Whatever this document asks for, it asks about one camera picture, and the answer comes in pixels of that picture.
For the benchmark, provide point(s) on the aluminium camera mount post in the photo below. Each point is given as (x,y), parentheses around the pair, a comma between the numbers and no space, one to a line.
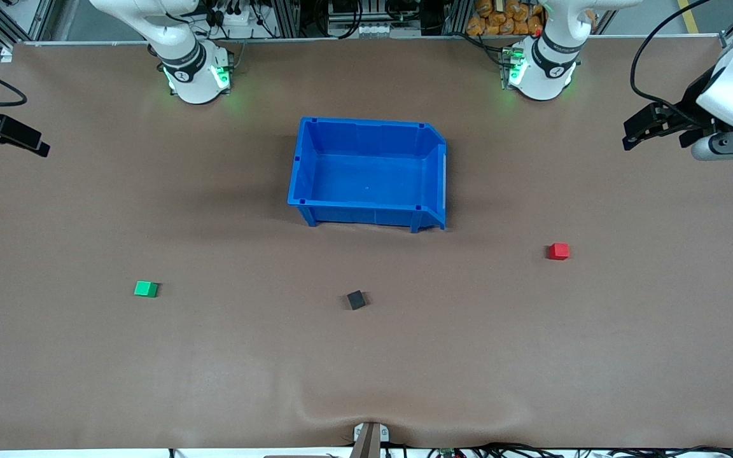
(369,442)

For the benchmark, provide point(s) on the green cube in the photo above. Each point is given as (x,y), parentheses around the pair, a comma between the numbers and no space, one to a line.
(145,289)

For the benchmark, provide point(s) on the brown table mat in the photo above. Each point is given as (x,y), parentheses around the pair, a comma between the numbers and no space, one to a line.
(214,369)

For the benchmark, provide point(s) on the aluminium table edge rail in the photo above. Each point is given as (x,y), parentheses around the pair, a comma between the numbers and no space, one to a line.
(341,39)

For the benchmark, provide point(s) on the blue plastic storage bin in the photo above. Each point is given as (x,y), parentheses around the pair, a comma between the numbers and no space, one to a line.
(366,178)

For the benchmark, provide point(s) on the white power strip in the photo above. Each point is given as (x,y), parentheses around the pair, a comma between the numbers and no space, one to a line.
(239,19)

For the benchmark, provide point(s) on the black cube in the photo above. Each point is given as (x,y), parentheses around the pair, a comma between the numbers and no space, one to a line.
(356,299)

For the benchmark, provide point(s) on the white connector block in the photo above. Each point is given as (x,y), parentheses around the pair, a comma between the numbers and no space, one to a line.
(389,29)

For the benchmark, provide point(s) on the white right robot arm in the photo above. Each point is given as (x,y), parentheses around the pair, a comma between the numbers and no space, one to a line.
(191,83)

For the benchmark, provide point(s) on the orange netted bundle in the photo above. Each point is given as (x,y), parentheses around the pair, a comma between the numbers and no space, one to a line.
(500,22)

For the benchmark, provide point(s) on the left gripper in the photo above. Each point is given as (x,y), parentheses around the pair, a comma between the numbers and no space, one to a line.
(688,113)

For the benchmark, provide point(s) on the red cube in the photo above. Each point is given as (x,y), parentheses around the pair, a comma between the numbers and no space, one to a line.
(557,252)

